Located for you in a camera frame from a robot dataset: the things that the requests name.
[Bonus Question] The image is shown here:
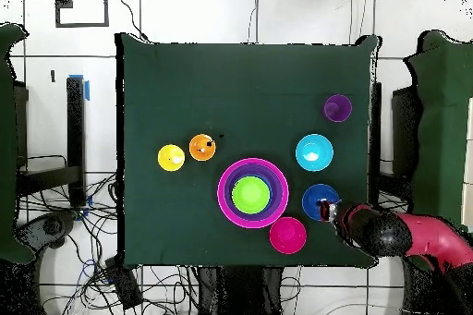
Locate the orange cup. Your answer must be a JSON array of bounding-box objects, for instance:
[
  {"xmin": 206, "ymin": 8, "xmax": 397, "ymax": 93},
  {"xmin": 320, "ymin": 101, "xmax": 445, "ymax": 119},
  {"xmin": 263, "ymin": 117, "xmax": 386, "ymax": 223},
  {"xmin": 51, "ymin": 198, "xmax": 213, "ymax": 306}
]
[{"xmin": 188, "ymin": 134, "xmax": 217, "ymax": 162}]

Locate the dark blue bowl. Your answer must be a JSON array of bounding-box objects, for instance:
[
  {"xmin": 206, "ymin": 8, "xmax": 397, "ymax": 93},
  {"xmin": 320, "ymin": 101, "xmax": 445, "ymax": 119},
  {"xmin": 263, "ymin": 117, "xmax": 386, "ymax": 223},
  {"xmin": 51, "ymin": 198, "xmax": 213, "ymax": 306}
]
[{"xmin": 301, "ymin": 183, "xmax": 340, "ymax": 223}]

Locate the blue tape piece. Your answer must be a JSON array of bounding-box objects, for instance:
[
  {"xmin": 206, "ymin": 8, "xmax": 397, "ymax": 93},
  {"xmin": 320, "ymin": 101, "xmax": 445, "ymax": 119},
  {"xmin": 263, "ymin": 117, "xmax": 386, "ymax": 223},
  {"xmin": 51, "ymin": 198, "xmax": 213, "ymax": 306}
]
[{"xmin": 68, "ymin": 74, "xmax": 91, "ymax": 103}]

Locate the yellow cup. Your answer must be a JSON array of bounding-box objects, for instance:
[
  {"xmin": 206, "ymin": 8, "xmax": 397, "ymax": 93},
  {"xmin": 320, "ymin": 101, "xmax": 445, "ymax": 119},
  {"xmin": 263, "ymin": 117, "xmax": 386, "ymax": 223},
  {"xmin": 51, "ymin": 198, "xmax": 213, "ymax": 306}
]
[{"xmin": 157, "ymin": 143, "xmax": 187, "ymax": 173}]

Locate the grey chair base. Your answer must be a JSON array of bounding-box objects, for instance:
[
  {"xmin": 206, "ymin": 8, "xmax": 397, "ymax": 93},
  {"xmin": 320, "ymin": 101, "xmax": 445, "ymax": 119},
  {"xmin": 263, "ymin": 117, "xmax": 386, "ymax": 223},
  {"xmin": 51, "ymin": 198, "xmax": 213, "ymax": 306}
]
[{"xmin": 14, "ymin": 211, "xmax": 79, "ymax": 250}]

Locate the purple cup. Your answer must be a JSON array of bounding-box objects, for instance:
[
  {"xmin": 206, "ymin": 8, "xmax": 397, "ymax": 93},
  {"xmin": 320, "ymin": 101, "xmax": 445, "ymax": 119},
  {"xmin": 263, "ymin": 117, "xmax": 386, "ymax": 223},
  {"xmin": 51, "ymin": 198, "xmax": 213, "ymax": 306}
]
[{"xmin": 321, "ymin": 93, "xmax": 353, "ymax": 124}]

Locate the small red-pink bowl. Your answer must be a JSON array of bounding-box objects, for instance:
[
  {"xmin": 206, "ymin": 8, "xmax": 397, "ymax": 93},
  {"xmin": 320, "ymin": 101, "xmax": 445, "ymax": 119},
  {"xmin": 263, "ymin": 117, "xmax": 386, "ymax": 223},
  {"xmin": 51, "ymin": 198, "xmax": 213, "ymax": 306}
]
[{"xmin": 268, "ymin": 216, "xmax": 308, "ymax": 256}]

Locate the large pink bowl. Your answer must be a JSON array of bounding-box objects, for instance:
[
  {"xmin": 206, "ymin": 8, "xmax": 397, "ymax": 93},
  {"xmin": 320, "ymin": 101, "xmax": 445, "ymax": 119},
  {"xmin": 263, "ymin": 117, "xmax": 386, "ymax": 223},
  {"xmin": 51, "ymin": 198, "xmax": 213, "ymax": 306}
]
[{"xmin": 216, "ymin": 157, "xmax": 290, "ymax": 230}]

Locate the cyan bowl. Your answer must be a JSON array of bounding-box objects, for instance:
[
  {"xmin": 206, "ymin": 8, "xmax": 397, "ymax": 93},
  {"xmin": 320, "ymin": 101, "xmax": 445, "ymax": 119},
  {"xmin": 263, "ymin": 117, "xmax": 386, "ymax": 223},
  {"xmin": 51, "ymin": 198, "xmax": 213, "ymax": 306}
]
[{"xmin": 295, "ymin": 133, "xmax": 334, "ymax": 173}]

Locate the dark green side tablecloth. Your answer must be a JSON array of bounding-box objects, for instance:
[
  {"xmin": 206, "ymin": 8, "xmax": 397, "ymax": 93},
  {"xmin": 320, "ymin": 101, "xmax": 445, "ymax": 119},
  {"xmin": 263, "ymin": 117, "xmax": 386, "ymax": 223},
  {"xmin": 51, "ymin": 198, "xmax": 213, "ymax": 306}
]
[
  {"xmin": 0, "ymin": 22, "xmax": 36, "ymax": 265},
  {"xmin": 400, "ymin": 30, "xmax": 473, "ymax": 272}
]

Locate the black box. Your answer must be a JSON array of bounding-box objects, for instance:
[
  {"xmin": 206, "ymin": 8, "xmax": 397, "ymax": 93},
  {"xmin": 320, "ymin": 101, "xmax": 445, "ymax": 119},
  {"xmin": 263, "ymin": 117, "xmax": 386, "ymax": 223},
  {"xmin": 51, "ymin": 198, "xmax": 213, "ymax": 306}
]
[{"xmin": 104, "ymin": 255, "xmax": 144, "ymax": 310}]

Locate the blue ringed flat-bottom bowl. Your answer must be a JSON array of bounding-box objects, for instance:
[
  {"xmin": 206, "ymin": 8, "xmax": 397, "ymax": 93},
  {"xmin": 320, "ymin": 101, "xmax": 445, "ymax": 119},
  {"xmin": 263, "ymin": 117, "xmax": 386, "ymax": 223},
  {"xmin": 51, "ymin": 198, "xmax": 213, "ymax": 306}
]
[{"xmin": 230, "ymin": 173, "xmax": 274, "ymax": 217}]

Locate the green bowl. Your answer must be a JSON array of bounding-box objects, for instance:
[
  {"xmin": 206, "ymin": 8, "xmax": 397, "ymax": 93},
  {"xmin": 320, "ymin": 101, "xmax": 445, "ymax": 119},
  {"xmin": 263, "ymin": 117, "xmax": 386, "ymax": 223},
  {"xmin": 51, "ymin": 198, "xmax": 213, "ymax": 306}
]
[{"xmin": 231, "ymin": 176, "xmax": 272, "ymax": 215}]

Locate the black stand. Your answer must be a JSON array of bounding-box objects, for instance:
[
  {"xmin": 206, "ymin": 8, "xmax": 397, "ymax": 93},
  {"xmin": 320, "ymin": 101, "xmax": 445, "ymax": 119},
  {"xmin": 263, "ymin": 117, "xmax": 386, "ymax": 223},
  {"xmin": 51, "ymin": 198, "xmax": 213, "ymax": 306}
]
[
  {"xmin": 14, "ymin": 76, "xmax": 88, "ymax": 209},
  {"xmin": 369, "ymin": 81, "xmax": 383, "ymax": 205}
]

